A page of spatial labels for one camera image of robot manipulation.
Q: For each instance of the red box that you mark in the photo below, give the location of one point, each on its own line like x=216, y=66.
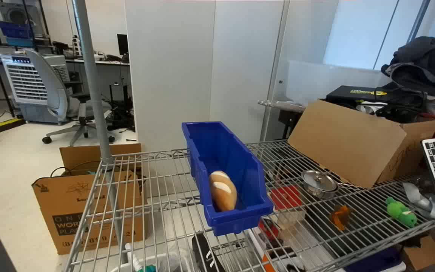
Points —
x=285, y=196

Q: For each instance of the large open cardboard box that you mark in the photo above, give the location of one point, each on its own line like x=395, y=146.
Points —
x=346, y=143

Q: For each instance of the printed cardboard box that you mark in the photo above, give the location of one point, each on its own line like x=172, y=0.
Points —
x=66, y=215

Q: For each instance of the green plush doll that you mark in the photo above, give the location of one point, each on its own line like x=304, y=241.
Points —
x=400, y=213

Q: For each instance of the small cardboard box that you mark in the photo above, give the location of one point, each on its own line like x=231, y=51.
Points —
x=421, y=257

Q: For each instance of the blue plastic bin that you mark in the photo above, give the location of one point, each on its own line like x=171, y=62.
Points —
x=217, y=151

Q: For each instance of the toy bread loaf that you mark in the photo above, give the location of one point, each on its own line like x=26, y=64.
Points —
x=223, y=192

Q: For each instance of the black monitor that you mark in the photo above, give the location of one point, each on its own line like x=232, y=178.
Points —
x=122, y=43

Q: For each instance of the black case with yellow label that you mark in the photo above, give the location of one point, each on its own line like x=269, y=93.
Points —
x=353, y=94

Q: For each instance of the orange plastic toy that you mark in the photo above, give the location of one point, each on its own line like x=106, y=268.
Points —
x=340, y=217

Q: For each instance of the grey office chair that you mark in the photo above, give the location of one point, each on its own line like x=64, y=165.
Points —
x=53, y=90

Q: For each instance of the window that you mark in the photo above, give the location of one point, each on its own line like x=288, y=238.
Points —
x=357, y=34

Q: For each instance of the black bag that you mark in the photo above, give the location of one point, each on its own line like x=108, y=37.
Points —
x=402, y=105

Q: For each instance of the white portable air cooler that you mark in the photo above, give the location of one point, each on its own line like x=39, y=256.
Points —
x=23, y=83

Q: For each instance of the strip of grey tape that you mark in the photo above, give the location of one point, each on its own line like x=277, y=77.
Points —
x=429, y=206

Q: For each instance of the heap of dark jackets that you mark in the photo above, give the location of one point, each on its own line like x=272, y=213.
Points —
x=429, y=60

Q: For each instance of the stack of blue bins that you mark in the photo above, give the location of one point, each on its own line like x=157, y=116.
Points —
x=13, y=32

